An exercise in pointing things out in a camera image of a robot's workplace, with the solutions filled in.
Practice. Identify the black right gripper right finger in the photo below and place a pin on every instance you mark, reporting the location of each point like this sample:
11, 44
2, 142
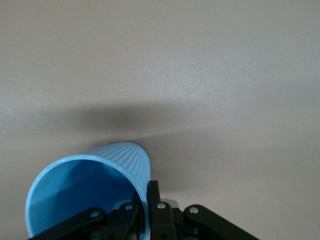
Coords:
175, 222

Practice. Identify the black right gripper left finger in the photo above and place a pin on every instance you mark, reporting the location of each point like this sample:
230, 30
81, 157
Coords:
100, 222

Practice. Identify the blue ribbed plastic cup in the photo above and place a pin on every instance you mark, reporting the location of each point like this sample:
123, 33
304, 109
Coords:
125, 160

